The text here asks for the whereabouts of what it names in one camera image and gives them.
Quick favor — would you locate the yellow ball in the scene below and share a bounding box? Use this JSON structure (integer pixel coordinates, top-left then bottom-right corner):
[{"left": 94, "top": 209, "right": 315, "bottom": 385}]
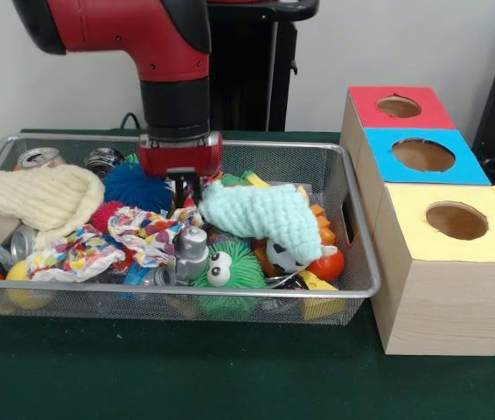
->
[{"left": 4, "top": 259, "right": 56, "bottom": 312}]

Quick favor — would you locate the yellow banana toy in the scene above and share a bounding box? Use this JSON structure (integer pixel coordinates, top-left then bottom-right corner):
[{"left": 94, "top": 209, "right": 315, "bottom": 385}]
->
[{"left": 241, "top": 171, "right": 270, "bottom": 189}]

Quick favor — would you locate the black and white soccer ball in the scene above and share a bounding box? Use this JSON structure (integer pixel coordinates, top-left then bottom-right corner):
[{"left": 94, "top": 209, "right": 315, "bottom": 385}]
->
[{"left": 265, "top": 238, "right": 311, "bottom": 274}]

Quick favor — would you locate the crushed silver can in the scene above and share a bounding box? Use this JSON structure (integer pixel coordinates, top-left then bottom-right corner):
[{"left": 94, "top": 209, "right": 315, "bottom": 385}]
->
[{"left": 17, "top": 147, "right": 65, "bottom": 170}]

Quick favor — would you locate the blue spiky ball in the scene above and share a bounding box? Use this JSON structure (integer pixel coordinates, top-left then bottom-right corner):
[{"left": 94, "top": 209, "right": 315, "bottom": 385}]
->
[{"left": 101, "top": 156, "right": 174, "bottom": 215}]

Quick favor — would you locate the mint green waffle cloth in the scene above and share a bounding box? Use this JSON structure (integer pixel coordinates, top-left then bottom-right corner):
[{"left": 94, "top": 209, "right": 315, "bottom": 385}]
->
[{"left": 197, "top": 179, "right": 324, "bottom": 266}]

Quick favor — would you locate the black cable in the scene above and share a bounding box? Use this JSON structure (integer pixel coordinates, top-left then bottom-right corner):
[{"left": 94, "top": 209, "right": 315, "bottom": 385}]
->
[{"left": 120, "top": 111, "right": 143, "bottom": 131}]

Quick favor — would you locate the wire mesh bin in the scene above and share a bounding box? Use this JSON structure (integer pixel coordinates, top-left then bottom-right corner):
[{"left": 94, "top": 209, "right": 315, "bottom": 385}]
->
[{"left": 0, "top": 133, "right": 382, "bottom": 327}]

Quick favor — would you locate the green fuzzy toy with eyes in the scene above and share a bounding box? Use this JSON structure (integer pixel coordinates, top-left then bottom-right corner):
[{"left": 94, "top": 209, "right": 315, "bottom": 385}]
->
[{"left": 188, "top": 241, "right": 268, "bottom": 321}]

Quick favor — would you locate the orange plastic building block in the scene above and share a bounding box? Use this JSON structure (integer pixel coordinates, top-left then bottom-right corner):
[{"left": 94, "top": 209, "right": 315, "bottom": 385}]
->
[{"left": 307, "top": 203, "right": 338, "bottom": 246}]

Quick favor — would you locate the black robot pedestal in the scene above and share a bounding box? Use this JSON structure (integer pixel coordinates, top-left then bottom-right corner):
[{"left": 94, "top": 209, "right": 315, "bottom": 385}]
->
[{"left": 204, "top": 0, "right": 320, "bottom": 132}]

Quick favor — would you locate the yellow cheese wedge toy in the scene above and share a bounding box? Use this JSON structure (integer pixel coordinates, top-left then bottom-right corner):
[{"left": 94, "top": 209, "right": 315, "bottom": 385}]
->
[{"left": 296, "top": 269, "right": 346, "bottom": 320}]

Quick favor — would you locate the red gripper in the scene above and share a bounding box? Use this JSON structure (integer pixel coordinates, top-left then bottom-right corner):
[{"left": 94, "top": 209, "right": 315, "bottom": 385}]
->
[{"left": 136, "top": 133, "right": 224, "bottom": 211}]

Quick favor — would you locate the grey robot toy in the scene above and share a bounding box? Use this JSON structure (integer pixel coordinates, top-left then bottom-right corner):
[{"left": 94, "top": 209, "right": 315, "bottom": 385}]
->
[{"left": 154, "top": 226, "right": 213, "bottom": 288}]

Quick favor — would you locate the wooden box with three holes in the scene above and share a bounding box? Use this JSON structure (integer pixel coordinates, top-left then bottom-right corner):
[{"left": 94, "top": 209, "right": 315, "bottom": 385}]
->
[{"left": 339, "top": 85, "right": 495, "bottom": 357}]

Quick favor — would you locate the red ball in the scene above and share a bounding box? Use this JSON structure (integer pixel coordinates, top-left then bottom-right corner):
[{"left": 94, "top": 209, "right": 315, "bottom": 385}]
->
[{"left": 309, "top": 245, "right": 345, "bottom": 282}]

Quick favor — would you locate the cream waffle cloth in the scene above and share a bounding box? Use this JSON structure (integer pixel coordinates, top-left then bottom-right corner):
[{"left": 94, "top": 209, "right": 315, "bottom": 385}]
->
[{"left": 0, "top": 164, "right": 107, "bottom": 248}]

